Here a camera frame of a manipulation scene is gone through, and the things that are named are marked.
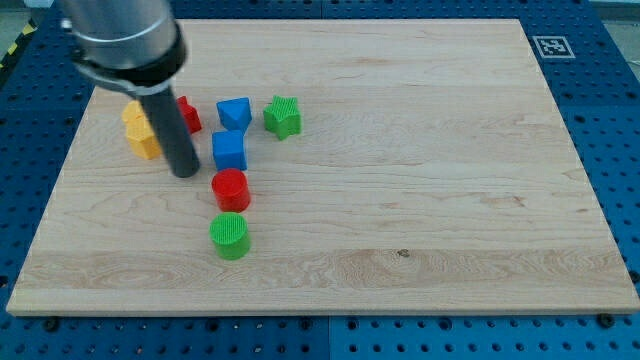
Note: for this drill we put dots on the green star block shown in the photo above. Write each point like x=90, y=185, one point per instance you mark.
x=282, y=117

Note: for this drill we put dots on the red cylinder block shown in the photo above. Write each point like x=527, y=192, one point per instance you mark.
x=231, y=190

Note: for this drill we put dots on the blue cube block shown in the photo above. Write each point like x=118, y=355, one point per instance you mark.
x=229, y=150

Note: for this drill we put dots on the green cylinder block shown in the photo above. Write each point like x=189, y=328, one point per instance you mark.
x=229, y=233

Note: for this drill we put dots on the blue triangle block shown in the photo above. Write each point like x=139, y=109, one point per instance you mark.
x=235, y=114

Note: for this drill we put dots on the wooden board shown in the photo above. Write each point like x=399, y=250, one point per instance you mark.
x=434, y=175

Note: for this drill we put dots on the red block behind rod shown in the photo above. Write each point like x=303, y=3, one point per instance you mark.
x=190, y=115

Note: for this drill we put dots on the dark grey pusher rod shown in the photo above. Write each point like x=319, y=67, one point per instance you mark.
x=167, y=122

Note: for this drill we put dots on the yellow hexagon block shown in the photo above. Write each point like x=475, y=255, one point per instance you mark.
x=142, y=139

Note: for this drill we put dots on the yellow block at back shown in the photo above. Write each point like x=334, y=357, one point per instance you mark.
x=133, y=110

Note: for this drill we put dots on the white fiducial marker tag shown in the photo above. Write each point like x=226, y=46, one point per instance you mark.
x=553, y=47

